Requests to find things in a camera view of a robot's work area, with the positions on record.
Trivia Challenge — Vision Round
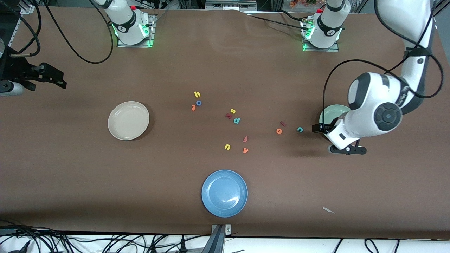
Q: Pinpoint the green plate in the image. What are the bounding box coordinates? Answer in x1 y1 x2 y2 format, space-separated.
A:
319 104 352 138

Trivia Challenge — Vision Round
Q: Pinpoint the beige brown plate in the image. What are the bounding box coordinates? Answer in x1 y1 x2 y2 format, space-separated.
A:
108 101 150 141

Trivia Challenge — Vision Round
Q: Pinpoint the blue plate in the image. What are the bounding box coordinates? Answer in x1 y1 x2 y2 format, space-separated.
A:
201 170 248 218

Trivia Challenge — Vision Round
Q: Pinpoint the brown table cover sheet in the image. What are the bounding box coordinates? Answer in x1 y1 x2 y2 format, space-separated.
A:
0 5 450 240

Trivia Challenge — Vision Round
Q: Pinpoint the grey power strip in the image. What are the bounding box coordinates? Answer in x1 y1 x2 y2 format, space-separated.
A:
206 0 257 11

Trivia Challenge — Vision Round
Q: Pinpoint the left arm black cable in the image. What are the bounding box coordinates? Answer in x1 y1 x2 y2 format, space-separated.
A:
322 0 444 125

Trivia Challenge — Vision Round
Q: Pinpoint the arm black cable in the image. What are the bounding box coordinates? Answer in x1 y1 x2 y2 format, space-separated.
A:
7 0 115 64
322 0 444 125

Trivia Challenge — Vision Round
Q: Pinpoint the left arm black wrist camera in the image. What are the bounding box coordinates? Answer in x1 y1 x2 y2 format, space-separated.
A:
330 145 367 156

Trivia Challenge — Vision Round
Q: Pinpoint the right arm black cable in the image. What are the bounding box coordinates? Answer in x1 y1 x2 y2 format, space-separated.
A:
7 0 115 64

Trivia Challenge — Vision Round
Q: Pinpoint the aluminium frame profile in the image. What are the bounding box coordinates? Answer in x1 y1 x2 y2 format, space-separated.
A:
433 0 450 30
14 0 48 14

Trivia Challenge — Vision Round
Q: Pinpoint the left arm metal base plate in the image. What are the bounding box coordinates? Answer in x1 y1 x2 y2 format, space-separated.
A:
302 18 340 52

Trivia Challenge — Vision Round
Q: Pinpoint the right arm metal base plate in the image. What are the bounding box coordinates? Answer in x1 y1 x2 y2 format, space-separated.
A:
117 15 156 48

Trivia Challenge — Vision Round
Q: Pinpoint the silver metal bracket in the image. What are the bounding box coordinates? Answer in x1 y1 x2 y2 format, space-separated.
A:
210 224 232 253

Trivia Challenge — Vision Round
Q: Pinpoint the black mount beam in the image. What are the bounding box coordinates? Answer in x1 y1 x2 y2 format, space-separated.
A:
201 225 226 253

